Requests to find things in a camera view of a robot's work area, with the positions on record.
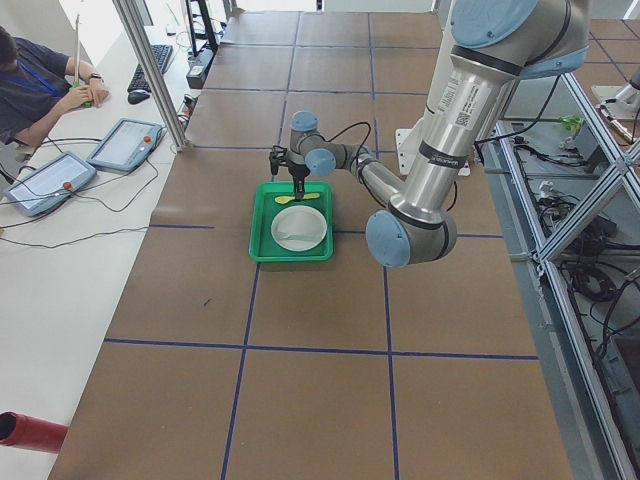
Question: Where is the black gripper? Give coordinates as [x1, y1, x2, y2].
[287, 160, 308, 201]

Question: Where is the yellow plastic spoon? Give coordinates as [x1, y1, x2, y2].
[274, 192, 320, 205]

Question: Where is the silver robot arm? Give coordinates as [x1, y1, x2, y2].
[270, 1, 592, 267]

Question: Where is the white round plate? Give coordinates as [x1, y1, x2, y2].
[271, 205, 328, 252]

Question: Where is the green plastic tray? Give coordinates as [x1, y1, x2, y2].
[249, 181, 333, 263]

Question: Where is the far teach pendant tablet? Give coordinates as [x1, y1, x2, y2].
[86, 118, 164, 172]

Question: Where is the teach pendant tablet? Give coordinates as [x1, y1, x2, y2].
[5, 152, 97, 217]
[86, 118, 164, 172]

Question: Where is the black computer mouse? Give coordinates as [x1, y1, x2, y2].
[127, 90, 151, 105]

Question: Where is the black keyboard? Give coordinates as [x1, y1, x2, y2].
[126, 44, 175, 94]

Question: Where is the near teach pendant tablet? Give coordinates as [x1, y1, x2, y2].
[5, 152, 97, 217]

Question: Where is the seated person dark shirt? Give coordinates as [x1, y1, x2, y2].
[1, 29, 109, 147]

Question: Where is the red cylinder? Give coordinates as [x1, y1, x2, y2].
[1, 412, 68, 454]

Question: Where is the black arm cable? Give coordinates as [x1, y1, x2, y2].
[272, 121, 377, 171]

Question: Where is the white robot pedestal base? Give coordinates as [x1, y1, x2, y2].
[396, 1, 455, 175]

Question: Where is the aluminium frame post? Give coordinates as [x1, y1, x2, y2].
[113, 0, 189, 152]

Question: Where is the aluminium side frame rack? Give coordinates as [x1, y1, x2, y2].
[484, 75, 639, 479]

